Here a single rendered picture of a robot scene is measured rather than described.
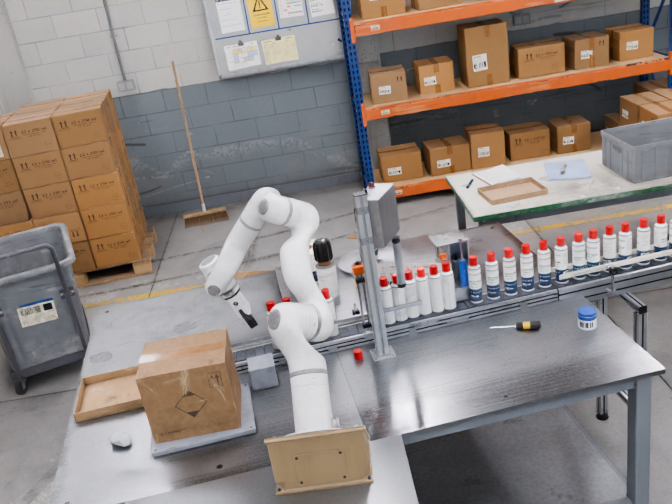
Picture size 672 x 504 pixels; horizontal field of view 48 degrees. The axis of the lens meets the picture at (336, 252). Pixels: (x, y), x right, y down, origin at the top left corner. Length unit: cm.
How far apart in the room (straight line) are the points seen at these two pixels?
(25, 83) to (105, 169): 170
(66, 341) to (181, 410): 242
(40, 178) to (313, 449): 424
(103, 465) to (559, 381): 159
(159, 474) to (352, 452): 68
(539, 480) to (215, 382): 142
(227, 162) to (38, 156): 205
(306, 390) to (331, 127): 519
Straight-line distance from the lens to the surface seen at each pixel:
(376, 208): 267
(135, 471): 268
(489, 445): 344
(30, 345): 498
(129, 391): 311
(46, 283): 480
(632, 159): 449
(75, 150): 603
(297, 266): 245
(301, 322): 236
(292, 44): 704
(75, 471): 279
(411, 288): 300
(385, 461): 245
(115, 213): 614
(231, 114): 729
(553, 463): 335
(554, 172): 474
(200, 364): 256
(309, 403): 233
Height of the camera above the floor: 239
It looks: 24 degrees down
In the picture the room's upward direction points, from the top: 9 degrees counter-clockwise
